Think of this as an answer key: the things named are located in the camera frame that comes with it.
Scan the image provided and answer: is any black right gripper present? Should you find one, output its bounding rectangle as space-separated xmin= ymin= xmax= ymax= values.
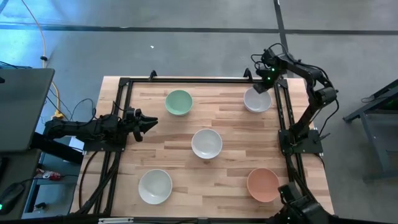
xmin=252 ymin=48 xmax=282 ymax=95

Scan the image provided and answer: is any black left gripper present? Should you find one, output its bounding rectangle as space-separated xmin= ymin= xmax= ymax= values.
xmin=121 ymin=107 xmax=159 ymax=142

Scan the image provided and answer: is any green bowl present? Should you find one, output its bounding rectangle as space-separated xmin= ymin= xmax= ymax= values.
xmin=164 ymin=89 xmax=194 ymax=116

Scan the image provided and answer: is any large white bowl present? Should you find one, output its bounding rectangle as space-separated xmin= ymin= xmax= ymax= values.
xmin=138 ymin=169 xmax=174 ymax=205

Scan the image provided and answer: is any orange bowl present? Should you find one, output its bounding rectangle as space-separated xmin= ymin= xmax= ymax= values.
xmin=246 ymin=167 xmax=280 ymax=203

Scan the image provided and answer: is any white paper sheet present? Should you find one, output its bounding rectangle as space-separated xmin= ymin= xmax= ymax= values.
xmin=68 ymin=136 xmax=85 ymax=154

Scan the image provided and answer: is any black desk foot bar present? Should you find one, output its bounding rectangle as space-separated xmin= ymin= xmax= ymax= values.
xmin=30 ymin=132 xmax=84 ymax=165

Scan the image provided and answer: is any small red object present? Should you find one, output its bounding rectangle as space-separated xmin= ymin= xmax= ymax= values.
xmin=42 ymin=170 xmax=62 ymax=182

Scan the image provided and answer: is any grey desk platform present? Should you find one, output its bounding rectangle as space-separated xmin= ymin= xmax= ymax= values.
xmin=0 ymin=68 xmax=55 ymax=153

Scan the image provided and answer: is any dark desk surface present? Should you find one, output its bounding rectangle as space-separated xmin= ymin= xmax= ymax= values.
xmin=0 ymin=148 xmax=42 ymax=220

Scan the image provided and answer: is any black computer mouse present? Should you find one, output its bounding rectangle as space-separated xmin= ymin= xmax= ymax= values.
xmin=0 ymin=182 xmax=25 ymax=208

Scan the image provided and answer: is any black loose cable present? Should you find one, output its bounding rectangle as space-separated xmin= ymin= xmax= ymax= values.
xmin=46 ymin=90 xmax=98 ymax=125

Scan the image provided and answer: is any black aluminium table frame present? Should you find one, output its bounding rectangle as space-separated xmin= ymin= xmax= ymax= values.
xmin=70 ymin=76 xmax=335 ymax=224

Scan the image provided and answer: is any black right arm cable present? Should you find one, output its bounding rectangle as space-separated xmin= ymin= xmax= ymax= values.
xmin=317 ymin=98 xmax=340 ymax=138

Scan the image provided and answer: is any black cable bundle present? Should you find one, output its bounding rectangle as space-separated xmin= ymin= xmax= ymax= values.
xmin=77 ymin=151 xmax=121 ymax=216

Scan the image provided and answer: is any silver frame plate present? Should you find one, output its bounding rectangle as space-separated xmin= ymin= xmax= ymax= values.
xmin=98 ymin=217 xmax=134 ymax=224

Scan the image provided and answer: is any yellow cable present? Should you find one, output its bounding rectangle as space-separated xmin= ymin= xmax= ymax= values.
xmin=20 ymin=0 xmax=63 ymax=116

